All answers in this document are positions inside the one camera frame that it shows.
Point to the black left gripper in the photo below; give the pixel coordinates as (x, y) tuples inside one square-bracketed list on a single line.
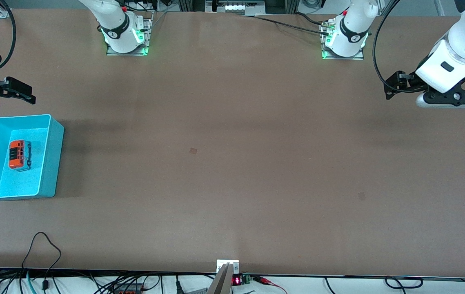
[(411, 80)]

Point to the orange toy bus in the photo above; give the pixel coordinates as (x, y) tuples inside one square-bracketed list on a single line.
[(18, 155)]

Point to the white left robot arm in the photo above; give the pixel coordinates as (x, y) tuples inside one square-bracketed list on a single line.
[(350, 28)]

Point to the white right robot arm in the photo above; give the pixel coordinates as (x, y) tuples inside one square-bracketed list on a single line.
[(114, 24)]

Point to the lit white electronics unit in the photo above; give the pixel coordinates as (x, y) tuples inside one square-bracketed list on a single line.
[(236, 7)]

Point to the red and black clip leads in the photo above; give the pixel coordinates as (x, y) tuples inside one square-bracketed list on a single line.
[(267, 281)]

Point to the red digit display module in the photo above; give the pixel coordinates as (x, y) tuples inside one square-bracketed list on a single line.
[(237, 280)]

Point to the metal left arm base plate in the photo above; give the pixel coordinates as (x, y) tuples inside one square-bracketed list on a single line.
[(354, 58)]

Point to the black left camera mount bracket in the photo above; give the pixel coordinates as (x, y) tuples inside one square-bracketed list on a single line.
[(444, 97)]

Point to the white metal mounting bracket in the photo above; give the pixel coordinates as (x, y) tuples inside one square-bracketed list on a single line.
[(227, 262)]

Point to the grey metal camera bar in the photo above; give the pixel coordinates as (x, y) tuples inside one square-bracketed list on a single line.
[(222, 281)]

